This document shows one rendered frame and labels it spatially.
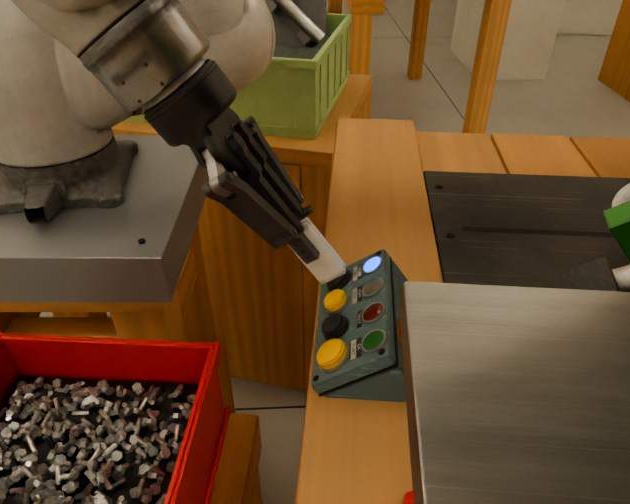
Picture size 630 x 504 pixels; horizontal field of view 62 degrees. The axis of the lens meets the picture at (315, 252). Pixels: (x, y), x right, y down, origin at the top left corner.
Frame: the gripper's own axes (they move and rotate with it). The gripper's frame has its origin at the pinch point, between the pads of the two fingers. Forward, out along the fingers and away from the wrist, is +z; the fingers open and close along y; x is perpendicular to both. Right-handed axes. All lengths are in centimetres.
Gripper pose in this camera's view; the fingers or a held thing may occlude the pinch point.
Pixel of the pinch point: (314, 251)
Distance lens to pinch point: 52.7
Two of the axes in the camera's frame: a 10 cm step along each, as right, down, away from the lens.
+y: -0.8, 5.9, -8.0
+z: 5.7, 6.9, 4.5
